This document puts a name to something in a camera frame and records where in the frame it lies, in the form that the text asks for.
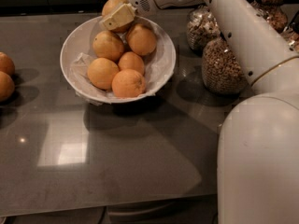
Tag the white bowl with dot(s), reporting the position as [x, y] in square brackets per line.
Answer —
[162, 62]

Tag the centre small orange in bowl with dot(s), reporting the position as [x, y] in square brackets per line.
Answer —
[130, 60]

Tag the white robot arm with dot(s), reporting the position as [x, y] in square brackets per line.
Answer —
[258, 151]

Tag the front glass cereal jar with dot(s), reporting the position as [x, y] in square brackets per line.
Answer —
[221, 72]

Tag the far right glass cereal jar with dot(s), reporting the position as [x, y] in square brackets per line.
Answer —
[291, 36]

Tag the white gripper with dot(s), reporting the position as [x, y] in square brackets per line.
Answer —
[126, 13]

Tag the white paper bowl liner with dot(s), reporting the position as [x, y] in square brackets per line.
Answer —
[157, 69]

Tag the back right glass cereal jar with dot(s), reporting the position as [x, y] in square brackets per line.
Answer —
[271, 11]

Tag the back left glass cereal jar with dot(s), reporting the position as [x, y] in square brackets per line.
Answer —
[201, 28]

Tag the glass cereal jar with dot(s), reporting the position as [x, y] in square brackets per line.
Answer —
[201, 28]
[291, 36]
[221, 72]
[271, 11]

